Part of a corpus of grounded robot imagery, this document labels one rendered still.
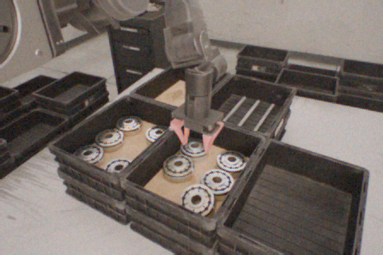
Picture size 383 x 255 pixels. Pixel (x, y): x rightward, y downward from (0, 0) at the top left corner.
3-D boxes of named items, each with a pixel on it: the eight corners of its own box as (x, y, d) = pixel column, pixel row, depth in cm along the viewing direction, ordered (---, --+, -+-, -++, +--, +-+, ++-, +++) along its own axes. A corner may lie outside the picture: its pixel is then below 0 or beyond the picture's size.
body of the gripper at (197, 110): (185, 108, 71) (185, 80, 66) (223, 120, 66) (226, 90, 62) (170, 119, 66) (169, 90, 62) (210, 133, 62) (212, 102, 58)
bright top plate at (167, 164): (183, 180, 90) (183, 180, 90) (156, 169, 94) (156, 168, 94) (199, 162, 97) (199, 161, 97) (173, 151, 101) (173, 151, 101)
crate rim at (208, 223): (213, 233, 70) (214, 226, 68) (118, 186, 82) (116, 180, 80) (266, 143, 98) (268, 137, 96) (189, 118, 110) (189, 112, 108)
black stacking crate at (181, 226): (211, 254, 75) (213, 227, 69) (123, 208, 87) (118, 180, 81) (262, 163, 103) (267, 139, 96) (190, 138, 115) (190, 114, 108)
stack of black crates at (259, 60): (281, 96, 278) (291, 50, 251) (274, 111, 256) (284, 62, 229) (240, 88, 291) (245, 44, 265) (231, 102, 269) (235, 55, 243)
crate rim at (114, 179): (117, 186, 82) (116, 180, 80) (46, 151, 94) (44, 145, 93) (189, 118, 110) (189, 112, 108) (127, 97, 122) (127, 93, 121)
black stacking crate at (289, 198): (336, 321, 63) (353, 295, 56) (213, 255, 75) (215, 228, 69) (356, 198, 91) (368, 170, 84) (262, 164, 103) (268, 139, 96)
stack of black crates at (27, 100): (40, 144, 219) (26, 104, 199) (12, 133, 229) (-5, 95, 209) (79, 117, 248) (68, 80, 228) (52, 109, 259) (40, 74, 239)
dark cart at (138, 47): (159, 119, 272) (151, 20, 219) (120, 108, 287) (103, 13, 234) (186, 91, 316) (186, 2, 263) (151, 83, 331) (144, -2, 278)
